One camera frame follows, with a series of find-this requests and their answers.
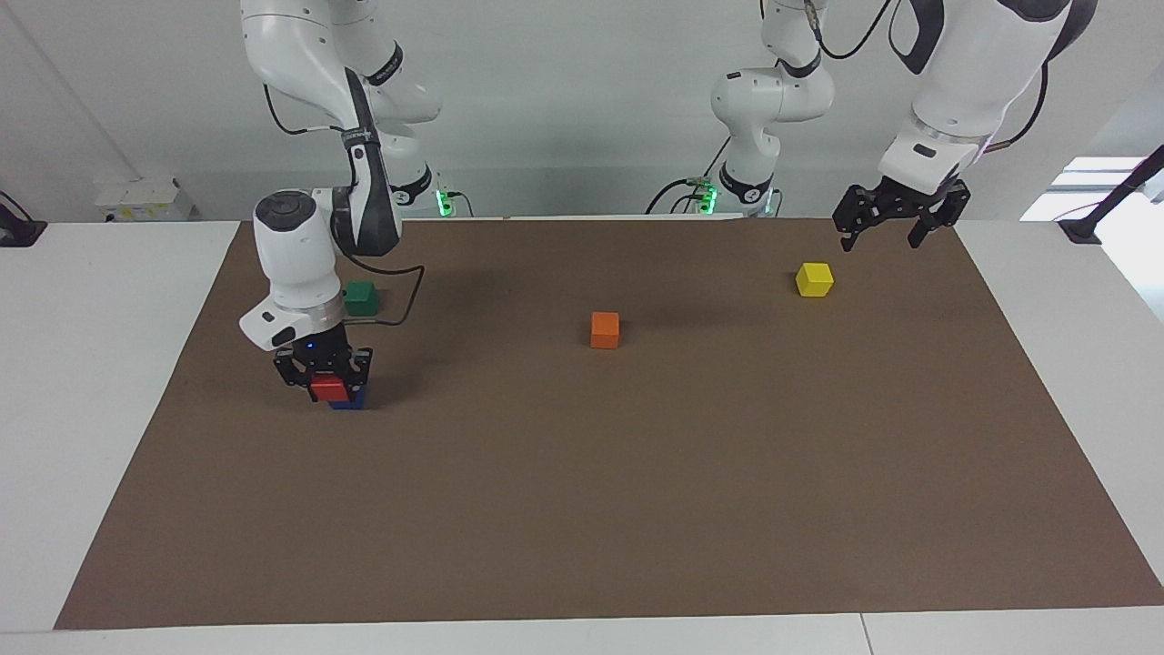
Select black angled stand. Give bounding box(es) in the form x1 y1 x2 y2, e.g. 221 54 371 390
1058 144 1164 245

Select black left base cable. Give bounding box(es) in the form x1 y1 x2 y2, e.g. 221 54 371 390
646 136 733 216

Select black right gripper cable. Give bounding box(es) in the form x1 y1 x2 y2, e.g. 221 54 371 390
264 82 426 327

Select left gripper wrist cable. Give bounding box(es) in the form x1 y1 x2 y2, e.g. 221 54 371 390
980 59 1051 156

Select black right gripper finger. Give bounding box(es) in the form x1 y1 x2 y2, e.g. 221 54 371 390
338 346 375 399
274 348 315 394

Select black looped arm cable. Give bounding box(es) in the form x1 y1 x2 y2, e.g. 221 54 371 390
802 0 897 61

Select black table clamp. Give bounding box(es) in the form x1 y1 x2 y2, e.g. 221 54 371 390
0 189 48 248

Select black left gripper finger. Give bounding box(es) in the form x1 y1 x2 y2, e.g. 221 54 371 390
908 179 972 250
832 185 888 253

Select white wall socket box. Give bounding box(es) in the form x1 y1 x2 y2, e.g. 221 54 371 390
94 176 197 223

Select brown table mat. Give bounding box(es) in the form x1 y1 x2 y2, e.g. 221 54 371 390
53 217 1164 630

